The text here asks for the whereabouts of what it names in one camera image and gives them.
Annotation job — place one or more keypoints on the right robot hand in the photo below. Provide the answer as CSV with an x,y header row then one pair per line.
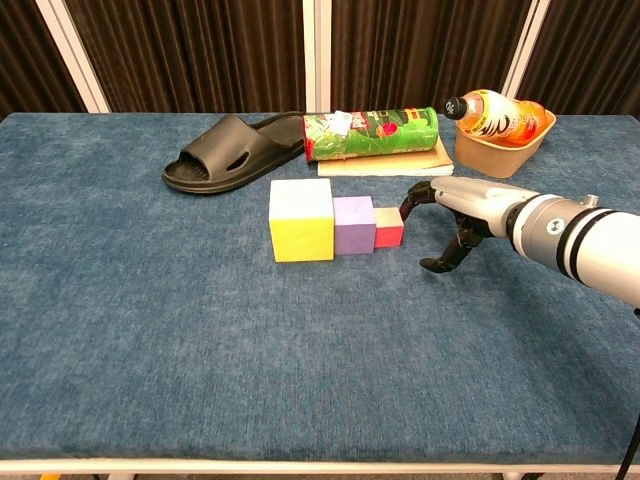
x,y
475,205

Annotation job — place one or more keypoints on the small red foam cube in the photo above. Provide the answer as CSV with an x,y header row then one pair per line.
x,y
389,235

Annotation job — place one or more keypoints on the purple cube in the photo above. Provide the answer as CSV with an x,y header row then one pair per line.
x,y
355,230

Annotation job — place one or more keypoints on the large yellow foam cube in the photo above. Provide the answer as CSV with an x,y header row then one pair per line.
x,y
302,235

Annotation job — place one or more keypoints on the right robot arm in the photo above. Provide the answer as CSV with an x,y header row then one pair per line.
x,y
585,240

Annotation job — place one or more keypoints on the orange paper bowl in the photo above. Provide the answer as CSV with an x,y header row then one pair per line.
x,y
495,160

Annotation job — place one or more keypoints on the kraft paper notebook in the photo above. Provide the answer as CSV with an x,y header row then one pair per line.
x,y
400,166

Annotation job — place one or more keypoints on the orange drink bottle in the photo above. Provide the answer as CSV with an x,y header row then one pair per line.
x,y
500,117

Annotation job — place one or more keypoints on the green chips can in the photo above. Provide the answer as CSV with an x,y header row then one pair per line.
x,y
370,132

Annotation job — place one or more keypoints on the dark brown pleated curtain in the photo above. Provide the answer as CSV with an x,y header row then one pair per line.
x,y
425,45
30,65
590,50
200,50

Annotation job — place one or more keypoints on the black rubber slipper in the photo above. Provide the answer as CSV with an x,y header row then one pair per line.
x,y
225,155

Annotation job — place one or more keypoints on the blue table cloth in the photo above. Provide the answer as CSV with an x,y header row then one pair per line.
x,y
200,325

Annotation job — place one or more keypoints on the white partition post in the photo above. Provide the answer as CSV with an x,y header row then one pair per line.
x,y
525,45
75,55
317,50

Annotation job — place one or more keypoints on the white table frame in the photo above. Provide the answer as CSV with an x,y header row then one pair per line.
x,y
300,467

